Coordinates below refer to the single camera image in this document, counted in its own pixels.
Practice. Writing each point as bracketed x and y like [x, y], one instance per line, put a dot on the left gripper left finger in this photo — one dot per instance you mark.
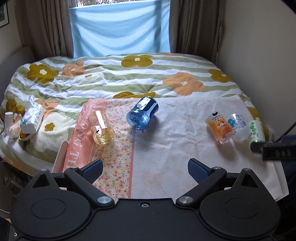
[82, 179]

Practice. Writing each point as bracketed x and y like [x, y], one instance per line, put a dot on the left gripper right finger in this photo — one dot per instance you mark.
[209, 181]

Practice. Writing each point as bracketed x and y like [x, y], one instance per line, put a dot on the green dotted clear cup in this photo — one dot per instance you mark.
[256, 133]

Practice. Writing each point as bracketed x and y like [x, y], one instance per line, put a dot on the white barcode clear cup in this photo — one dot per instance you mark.
[239, 126]

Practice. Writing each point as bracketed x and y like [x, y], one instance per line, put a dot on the blue plastic cup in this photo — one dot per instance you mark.
[140, 115]

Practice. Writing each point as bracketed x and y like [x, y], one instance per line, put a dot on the pink floral cloth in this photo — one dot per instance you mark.
[153, 163]

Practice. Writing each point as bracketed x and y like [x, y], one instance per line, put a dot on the white tissue pack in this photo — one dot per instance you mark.
[32, 118]

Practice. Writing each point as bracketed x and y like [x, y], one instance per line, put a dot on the small white bottle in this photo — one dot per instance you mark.
[8, 120]

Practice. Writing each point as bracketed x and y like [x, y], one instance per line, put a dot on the flower striped duvet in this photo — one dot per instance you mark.
[62, 85]

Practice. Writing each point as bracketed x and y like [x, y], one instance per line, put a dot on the brown right curtain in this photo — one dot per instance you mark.
[195, 27]

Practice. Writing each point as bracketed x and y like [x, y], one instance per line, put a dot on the brown curtain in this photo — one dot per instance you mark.
[195, 27]
[45, 27]

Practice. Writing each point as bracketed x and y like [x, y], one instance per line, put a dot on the brown left curtain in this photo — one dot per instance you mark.
[45, 27]

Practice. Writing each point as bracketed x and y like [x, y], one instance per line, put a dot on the light blue window cloth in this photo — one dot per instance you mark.
[130, 27]

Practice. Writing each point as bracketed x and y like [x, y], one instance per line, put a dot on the window frame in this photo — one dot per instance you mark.
[80, 3]

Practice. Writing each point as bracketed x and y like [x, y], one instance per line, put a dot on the framed wall picture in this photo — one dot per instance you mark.
[4, 15]

